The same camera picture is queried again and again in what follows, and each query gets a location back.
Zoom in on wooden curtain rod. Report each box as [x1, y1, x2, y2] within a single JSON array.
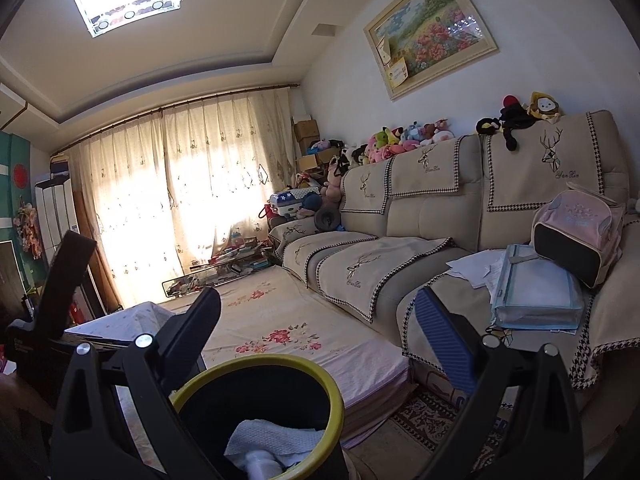
[[50, 84, 301, 158]]

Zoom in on printed cardboard box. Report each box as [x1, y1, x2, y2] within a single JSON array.
[[415, 360, 506, 441]]

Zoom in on hanging flower bouquet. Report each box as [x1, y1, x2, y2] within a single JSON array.
[[15, 202, 43, 261]]

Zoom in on framed flower painting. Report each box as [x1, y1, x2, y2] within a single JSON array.
[[362, 0, 500, 101]]

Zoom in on white paper towel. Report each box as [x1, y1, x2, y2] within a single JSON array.
[[223, 419, 325, 468]]

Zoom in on pink backpack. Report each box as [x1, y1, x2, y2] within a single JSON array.
[[531, 183, 626, 288]]

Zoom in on yellow monkey plush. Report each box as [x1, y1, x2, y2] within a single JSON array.
[[527, 91, 563, 125]]

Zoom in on row of plush toys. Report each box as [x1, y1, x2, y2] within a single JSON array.
[[307, 119, 456, 166]]

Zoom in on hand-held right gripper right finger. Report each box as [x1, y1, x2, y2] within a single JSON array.
[[415, 286, 583, 480]]

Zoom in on floral pink mat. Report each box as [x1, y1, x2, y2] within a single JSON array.
[[160, 265, 413, 448]]

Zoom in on stacked cardboard boxes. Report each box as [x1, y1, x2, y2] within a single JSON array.
[[292, 119, 321, 153]]

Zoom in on grey neck pillow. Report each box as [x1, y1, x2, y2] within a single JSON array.
[[314, 205, 342, 233]]

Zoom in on cream embroidered curtain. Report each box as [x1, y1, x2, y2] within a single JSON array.
[[162, 87, 298, 266], [67, 112, 183, 311]]

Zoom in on light blue file bag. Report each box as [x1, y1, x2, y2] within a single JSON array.
[[490, 244, 586, 332]]

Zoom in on black yellow-rimmed trash bin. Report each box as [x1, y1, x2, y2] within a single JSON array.
[[170, 355, 351, 480]]

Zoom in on person's left forearm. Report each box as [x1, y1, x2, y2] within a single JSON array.
[[0, 375, 57, 427]]

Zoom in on open cardboard box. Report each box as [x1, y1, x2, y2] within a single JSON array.
[[297, 147, 346, 173]]

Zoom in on green wall poster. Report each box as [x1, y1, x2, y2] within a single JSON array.
[[0, 132, 31, 241]]

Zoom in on glass coffee table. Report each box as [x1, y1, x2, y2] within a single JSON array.
[[161, 247, 281, 297]]

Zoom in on white tablecloth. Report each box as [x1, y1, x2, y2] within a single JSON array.
[[65, 301, 177, 348]]

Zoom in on black plush with red hat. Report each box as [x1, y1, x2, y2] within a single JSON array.
[[497, 95, 536, 152]]

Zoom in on beige bear plush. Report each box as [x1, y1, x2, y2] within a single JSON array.
[[320, 157, 346, 203]]

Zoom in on beige sectional sofa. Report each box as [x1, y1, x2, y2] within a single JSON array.
[[270, 111, 640, 391]]

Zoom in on star-print storage box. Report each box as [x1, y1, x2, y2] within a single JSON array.
[[269, 189, 321, 218]]

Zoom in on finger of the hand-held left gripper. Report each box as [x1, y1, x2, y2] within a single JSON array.
[[37, 230, 98, 328], [65, 334, 140, 362]]

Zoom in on pile of books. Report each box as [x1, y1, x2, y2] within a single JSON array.
[[210, 240, 273, 276]]

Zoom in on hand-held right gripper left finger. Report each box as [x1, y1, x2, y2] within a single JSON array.
[[51, 287, 222, 480]]

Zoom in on white loose papers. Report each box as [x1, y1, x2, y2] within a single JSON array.
[[445, 250, 507, 288]]

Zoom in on patterned rug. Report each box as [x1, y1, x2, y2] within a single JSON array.
[[390, 390, 506, 467]]

